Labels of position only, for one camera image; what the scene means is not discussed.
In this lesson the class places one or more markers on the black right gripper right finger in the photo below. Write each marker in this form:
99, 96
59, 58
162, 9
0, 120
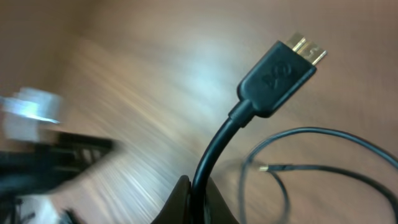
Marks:
216, 209

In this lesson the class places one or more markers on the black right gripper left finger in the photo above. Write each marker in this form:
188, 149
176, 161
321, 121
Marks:
176, 210

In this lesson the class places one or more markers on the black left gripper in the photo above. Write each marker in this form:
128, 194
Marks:
43, 170

